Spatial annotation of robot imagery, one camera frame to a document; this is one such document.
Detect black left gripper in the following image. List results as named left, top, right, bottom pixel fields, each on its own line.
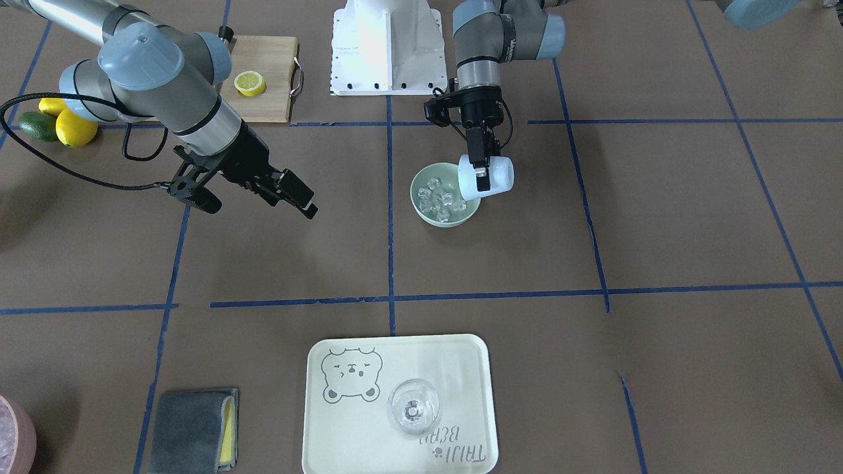
left=458, top=85, right=504, bottom=192

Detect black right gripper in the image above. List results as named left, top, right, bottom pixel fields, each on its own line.
left=192, top=121, right=319, bottom=219

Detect light blue cup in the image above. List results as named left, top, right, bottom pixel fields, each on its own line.
left=458, top=154, right=514, bottom=200

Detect green bowl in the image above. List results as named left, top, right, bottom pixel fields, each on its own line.
left=410, top=163, right=481, bottom=228

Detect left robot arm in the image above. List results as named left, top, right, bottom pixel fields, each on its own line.
left=450, top=1, right=567, bottom=193

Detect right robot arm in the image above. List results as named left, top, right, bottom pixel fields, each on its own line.
left=2, top=1, right=318, bottom=219

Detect ice cubes in green bowl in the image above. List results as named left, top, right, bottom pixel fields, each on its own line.
left=415, top=176, right=468, bottom=224

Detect pink bowl with ice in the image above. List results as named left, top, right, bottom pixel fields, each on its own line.
left=1, top=396, right=37, bottom=473

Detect lemon half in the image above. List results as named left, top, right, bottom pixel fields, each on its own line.
left=234, top=71, right=266, bottom=97

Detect wooden cutting board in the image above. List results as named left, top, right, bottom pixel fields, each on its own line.
left=174, top=32, right=298, bottom=123

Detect steel muddler rod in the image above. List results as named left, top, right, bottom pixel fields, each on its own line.
left=217, top=25, right=234, bottom=45

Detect yellow lemon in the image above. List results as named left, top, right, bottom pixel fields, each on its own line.
left=55, top=109, right=99, bottom=148
left=38, top=98, right=67, bottom=118

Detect green lime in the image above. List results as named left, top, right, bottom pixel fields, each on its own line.
left=18, top=111, right=59, bottom=143

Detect clear wine glass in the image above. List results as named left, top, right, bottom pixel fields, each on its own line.
left=388, top=379, right=443, bottom=437

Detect cream bear serving tray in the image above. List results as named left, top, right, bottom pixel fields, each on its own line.
left=302, top=334, right=499, bottom=473

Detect folded grey cloth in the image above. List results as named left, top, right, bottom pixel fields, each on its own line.
left=148, top=387, right=240, bottom=473

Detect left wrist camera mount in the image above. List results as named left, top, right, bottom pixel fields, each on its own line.
left=423, top=87, right=462, bottom=127

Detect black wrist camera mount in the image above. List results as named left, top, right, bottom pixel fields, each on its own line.
left=167, top=145, right=223, bottom=214

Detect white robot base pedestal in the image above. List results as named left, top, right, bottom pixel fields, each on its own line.
left=329, top=1, right=449, bottom=96

